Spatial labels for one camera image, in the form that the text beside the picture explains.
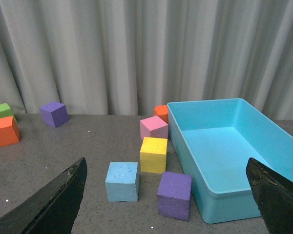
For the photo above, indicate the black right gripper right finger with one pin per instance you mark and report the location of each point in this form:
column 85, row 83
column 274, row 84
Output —
column 273, row 195

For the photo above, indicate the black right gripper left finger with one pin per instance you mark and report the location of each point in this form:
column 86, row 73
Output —
column 52, row 209

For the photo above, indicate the light blue foam block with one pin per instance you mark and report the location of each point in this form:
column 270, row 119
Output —
column 122, row 182

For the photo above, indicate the light blue plastic bin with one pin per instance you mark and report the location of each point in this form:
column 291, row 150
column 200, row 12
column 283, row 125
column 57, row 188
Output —
column 214, row 139

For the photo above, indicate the purple foam block by curtain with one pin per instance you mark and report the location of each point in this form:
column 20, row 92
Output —
column 54, row 114

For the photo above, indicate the purple foam block near bin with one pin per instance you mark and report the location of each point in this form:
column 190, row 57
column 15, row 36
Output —
column 174, row 195

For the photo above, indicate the green foam block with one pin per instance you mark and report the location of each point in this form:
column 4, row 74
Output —
column 6, row 113

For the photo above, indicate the yellow foam block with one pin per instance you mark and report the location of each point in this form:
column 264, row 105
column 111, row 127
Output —
column 153, row 155

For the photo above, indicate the pink foam block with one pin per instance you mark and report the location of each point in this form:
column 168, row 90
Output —
column 153, row 127

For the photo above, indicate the orange foam block behind bin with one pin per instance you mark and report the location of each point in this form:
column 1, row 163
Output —
column 162, row 112

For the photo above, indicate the grey pleated curtain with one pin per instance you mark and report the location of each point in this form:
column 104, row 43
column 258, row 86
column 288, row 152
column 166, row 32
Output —
column 124, row 57

